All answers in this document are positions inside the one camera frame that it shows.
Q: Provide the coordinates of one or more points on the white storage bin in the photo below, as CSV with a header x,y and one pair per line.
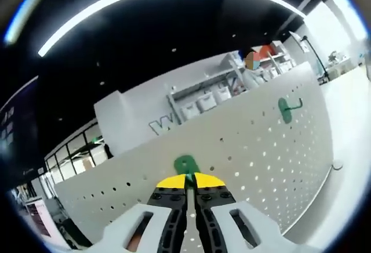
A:
x,y
190,111
207,102
223,94

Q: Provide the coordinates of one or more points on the white perforated mounting plate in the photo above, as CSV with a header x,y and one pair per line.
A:
x,y
203,138

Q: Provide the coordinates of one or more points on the grey wall logo sign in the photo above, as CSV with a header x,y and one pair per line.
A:
x,y
159,125

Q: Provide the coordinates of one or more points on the white display panel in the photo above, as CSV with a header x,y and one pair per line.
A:
x,y
297,39

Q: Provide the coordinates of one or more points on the black framed glass partition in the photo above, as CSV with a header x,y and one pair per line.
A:
x,y
68,154

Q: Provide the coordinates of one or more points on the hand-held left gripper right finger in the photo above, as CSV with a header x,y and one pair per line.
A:
x,y
255,224

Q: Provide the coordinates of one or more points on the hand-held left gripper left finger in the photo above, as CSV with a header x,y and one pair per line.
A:
x,y
130,224

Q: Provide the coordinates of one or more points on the black hanging coat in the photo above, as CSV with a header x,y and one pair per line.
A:
x,y
109,151

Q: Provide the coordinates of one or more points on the red storage box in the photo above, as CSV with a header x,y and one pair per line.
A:
x,y
266,51

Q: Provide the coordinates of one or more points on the green hook assembly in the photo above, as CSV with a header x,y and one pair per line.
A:
x,y
180,164
287,118

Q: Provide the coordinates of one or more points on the large wall display screen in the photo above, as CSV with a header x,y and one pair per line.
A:
x,y
17,137

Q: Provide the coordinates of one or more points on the metal storage shelf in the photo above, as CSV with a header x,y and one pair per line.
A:
x,y
200,86

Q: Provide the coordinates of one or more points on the black tripod stand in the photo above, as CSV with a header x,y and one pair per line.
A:
x,y
319,58

